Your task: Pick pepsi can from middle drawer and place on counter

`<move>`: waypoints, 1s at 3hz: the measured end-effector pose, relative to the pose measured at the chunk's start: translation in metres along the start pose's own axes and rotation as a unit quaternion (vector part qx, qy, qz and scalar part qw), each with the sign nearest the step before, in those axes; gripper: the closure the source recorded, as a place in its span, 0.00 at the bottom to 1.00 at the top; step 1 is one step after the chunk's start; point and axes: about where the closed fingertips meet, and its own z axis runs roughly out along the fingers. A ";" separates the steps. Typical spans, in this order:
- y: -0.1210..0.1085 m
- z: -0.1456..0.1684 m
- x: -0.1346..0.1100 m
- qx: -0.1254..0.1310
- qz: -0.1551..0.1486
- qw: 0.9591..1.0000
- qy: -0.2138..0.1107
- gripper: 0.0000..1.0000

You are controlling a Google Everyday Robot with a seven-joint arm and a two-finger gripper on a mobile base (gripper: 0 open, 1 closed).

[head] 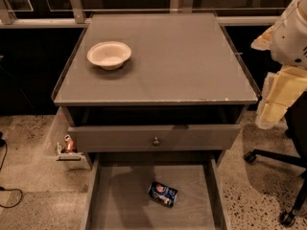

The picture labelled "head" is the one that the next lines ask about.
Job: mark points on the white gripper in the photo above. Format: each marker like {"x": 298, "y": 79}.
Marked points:
{"x": 290, "y": 43}

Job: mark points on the grey top drawer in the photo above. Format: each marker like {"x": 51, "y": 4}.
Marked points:
{"x": 133, "y": 128}

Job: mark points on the round metal drawer knob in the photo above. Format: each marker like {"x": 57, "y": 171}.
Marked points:
{"x": 156, "y": 142}

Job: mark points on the metal window railing frame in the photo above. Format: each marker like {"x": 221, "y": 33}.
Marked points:
{"x": 76, "y": 13}

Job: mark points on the white paper bowl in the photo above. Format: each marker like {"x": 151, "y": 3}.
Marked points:
{"x": 109, "y": 55}

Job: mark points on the grey drawer cabinet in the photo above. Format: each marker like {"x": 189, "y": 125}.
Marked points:
{"x": 176, "y": 60}

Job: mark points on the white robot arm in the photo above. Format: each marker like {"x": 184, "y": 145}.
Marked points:
{"x": 286, "y": 39}

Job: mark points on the open grey middle drawer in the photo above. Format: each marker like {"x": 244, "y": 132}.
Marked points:
{"x": 118, "y": 199}

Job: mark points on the blue pepsi can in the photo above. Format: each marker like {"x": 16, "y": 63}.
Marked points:
{"x": 163, "y": 194}

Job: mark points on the orange bottle in bin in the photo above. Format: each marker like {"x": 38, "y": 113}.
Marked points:
{"x": 70, "y": 147}

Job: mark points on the black office chair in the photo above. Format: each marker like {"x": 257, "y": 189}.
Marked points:
{"x": 296, "y": 119}

